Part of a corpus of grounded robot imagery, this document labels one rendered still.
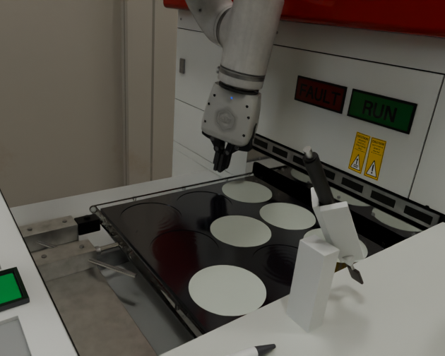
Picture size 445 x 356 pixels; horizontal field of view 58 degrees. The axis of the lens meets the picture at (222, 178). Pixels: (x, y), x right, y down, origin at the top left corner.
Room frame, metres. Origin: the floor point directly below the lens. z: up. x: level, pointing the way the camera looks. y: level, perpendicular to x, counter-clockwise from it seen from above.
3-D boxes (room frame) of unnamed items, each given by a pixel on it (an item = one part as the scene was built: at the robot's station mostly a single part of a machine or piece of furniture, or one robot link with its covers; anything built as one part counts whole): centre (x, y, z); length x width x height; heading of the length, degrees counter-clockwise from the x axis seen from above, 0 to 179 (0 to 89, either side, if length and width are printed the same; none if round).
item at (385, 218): (0.71, -0.19, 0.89); 0.44 x 0.02 x 0.10; 38
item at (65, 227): (0.52, 0.26, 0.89); 0.08 x 0.03 x 0.03; 128
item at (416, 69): (0.86, -0.10, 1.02); 0.81 x 0.03 x 0.40; 38
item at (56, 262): (0.45, 0.21, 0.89); 0.08 x 0.03 x 0.03; 128
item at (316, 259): (0.31, -0.10, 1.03); 0.06 x 0.04 x 0.13; 128
